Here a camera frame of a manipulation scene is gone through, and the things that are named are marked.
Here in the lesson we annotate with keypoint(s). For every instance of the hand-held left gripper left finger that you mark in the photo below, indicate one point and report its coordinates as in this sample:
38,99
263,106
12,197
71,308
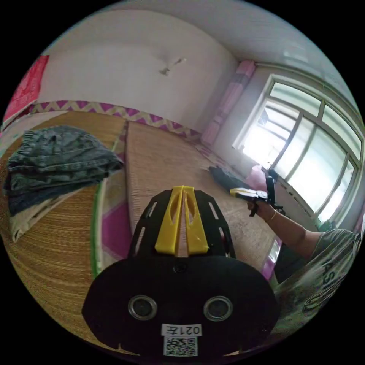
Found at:
168,228

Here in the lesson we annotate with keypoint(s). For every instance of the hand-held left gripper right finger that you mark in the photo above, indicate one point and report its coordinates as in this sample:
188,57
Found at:
195,231

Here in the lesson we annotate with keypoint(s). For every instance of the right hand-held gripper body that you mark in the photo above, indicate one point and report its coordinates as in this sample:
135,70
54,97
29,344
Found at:
261,196

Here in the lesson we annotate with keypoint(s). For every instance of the person's right forearm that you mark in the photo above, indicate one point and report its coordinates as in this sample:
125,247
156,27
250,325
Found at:
293,232

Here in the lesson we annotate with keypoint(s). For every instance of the black jeans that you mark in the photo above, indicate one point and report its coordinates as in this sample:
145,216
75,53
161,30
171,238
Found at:
225,175

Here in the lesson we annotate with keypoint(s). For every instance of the person's right hand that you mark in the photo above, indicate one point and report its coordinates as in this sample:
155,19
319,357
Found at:
265,209

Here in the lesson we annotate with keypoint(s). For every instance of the bed with woven mat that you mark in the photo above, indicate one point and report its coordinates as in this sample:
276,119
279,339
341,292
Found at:
162,159

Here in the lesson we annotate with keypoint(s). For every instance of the pink curtain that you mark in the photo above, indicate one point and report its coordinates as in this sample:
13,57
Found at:
228,102

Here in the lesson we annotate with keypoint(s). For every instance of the person's body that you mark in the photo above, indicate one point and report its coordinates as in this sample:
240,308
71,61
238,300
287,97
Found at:
322,271

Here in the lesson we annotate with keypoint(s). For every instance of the pile of clothes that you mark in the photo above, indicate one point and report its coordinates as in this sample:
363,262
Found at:
57,159

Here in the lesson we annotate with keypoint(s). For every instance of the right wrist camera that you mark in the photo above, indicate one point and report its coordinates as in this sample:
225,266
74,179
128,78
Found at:
270,185

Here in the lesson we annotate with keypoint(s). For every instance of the window with white frame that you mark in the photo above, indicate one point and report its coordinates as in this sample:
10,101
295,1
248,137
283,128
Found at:
308,148

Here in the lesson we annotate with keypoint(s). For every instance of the red wall hanging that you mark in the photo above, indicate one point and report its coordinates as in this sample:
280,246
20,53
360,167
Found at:
25,85

